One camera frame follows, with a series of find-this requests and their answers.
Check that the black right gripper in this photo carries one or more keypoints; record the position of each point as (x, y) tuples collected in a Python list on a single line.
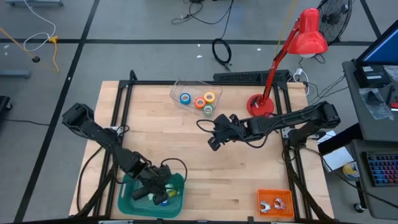
[(231, 129)]

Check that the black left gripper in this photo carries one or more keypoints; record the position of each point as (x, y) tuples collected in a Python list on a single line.
[(155, 179)]

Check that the small yellow staple box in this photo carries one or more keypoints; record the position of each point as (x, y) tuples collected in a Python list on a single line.
[(173, 193)]

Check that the black stapler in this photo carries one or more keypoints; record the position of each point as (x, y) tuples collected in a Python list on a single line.
[(138, 194)]

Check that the green tape roll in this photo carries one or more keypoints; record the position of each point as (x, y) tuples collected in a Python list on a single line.
[(204, 109)]

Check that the orange tape roll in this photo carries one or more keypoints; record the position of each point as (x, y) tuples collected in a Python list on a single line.
[(196, 103)]

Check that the yellow tape roll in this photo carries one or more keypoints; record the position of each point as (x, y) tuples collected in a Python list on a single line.
[(205, 97)]

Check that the blue tape roll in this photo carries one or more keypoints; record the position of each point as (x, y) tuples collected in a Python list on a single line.
[(181, 98)]

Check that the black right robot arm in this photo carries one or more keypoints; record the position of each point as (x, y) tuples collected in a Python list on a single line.
[(295, 118)]

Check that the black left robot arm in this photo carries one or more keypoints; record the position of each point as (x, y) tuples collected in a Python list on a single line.
[(93, 130)]

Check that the teal plastic bin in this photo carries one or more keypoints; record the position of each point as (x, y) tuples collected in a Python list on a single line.
[(130, 208)]

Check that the clear plastic container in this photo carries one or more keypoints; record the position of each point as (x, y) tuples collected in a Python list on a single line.
[(177, 88)]

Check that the black power strip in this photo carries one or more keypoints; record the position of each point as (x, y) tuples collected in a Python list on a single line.
[(242, 76)]

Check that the orange plastic tray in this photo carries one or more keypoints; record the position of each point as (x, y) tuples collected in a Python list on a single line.
[(289, 194)]

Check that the white power adapter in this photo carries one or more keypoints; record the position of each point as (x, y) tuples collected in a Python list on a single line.
[(299, 72)]

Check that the white paper sheet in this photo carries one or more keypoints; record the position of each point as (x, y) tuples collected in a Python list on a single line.
[(337, 158)]

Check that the yellow and blue round object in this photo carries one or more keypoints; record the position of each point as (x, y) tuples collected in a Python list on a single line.
[(351, 171)]

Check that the red desk lamp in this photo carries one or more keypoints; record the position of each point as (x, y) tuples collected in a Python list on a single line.
[(308, 34)]

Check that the grey equipment desk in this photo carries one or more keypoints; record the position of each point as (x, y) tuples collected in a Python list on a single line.
[(367, 130)]

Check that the clear plastic bag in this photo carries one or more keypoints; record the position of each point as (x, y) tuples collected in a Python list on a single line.
[(376, 105)]

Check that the black box device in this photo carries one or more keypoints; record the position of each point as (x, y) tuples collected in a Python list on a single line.
[(371, 77)]

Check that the backlit black keyboard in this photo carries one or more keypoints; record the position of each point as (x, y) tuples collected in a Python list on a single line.
[(384, 169)]

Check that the black floor fan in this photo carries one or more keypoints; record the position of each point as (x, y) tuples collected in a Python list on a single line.
[(334, 18)]

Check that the yellow rod with black foot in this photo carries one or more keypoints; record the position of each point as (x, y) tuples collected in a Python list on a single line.
[(36, 59)]

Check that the grey metal table foot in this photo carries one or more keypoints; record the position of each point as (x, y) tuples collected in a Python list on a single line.
[(14, 74)]

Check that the computer monitor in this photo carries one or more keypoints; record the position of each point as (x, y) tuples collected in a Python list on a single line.
[(384, 49)]

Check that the black aluminium table frame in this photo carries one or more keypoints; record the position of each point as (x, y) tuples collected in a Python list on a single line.
[(140, 82)]

